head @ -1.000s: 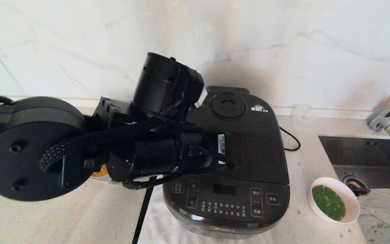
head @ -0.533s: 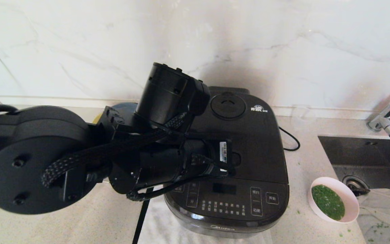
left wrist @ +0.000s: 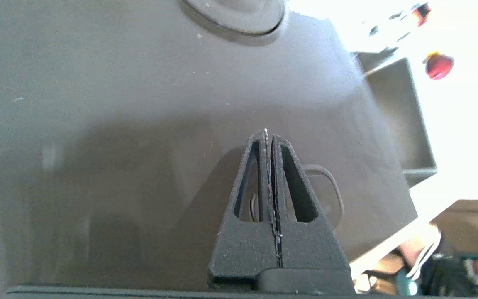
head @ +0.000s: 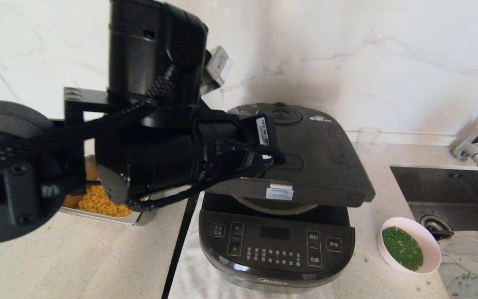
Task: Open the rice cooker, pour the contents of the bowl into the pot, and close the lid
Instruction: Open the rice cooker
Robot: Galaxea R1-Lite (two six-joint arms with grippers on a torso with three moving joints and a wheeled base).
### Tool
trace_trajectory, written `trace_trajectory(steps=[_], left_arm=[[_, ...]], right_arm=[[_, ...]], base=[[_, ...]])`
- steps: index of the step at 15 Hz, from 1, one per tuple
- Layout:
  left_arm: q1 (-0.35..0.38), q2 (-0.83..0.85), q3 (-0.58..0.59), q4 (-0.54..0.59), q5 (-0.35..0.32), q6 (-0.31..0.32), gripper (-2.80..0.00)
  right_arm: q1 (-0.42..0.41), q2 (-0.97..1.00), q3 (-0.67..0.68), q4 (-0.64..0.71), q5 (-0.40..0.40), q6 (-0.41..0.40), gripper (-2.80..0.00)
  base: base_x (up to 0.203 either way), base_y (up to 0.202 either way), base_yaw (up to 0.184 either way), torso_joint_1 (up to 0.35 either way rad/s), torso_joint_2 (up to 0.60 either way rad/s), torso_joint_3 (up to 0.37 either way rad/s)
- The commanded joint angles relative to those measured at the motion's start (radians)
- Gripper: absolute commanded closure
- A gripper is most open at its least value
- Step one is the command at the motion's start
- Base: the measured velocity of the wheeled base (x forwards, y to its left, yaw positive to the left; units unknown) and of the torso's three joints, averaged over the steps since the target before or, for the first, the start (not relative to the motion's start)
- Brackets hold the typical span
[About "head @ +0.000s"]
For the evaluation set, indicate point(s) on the stainless steel tray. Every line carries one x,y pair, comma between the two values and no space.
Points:
139,219

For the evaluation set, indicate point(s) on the white terry towel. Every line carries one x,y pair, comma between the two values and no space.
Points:
189,270

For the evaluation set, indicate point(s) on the chopped green onions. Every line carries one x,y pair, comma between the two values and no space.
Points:
403,249

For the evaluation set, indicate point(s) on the pink bowl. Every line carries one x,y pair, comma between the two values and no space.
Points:
430,245

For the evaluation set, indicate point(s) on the white crumpled cloth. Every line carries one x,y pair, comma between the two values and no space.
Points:
471,257

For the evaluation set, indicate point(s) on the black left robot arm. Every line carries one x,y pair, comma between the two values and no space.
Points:
147,41

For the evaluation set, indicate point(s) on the clear measuring cup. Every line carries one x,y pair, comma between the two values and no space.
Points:
371,139

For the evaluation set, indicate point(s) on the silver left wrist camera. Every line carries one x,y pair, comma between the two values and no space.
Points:
218,66

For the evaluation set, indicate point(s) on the black rice cooker lid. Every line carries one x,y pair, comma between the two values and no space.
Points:
326,158

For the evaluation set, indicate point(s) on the metal sink drain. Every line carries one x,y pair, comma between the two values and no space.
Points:
436,226

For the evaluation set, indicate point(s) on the black flat strip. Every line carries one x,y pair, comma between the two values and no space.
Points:
181,241

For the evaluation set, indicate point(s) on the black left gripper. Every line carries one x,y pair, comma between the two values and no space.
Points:
230,149

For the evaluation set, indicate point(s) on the yellow corn kernels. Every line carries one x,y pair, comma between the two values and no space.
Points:
98,203

